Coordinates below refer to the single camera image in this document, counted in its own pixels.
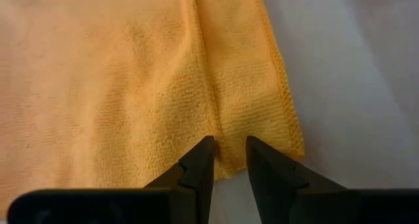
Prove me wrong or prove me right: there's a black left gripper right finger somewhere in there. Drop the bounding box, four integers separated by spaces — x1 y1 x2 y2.
245 135 348 224

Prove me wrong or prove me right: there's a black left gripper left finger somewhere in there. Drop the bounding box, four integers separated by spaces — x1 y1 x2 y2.
143 135 215 224

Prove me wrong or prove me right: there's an orange microfiber towel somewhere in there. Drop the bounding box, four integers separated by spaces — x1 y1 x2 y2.
0 0 305 218

